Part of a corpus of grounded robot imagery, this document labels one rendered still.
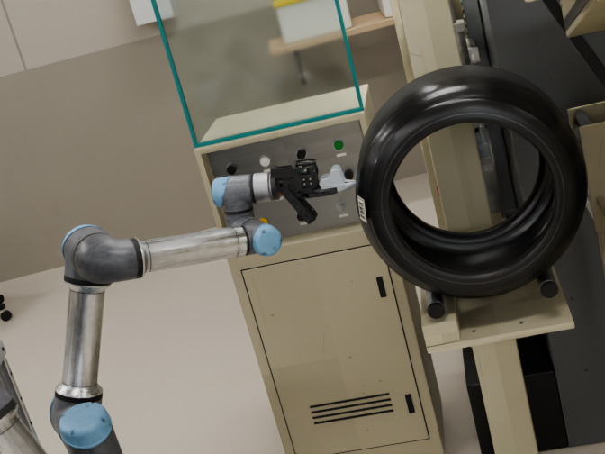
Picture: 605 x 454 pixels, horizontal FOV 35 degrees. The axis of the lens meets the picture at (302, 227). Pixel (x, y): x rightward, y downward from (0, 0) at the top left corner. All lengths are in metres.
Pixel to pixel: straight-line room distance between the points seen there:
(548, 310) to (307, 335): 0.99
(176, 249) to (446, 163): 0.83
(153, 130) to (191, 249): 4.06
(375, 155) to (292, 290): 0.99
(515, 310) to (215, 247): 0.81
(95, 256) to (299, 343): 1.20
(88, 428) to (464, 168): 1.20
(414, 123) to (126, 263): 0.74
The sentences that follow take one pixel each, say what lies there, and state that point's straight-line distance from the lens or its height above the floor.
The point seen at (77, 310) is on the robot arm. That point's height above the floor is 1.15.
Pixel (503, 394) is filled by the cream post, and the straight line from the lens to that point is 3.01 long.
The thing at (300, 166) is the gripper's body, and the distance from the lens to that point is 2.44.
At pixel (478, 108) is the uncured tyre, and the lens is 2.28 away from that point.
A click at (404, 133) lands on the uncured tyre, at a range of 2.29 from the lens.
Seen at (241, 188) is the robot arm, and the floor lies 1.29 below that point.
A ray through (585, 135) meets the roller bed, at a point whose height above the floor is 1.17.
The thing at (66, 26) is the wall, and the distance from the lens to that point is 6.30.
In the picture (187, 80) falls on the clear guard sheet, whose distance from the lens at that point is 3.07.
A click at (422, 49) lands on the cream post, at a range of 2.63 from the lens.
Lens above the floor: 1.96
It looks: 19 degrees down
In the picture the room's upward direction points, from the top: 15 degrees counter-clockwise
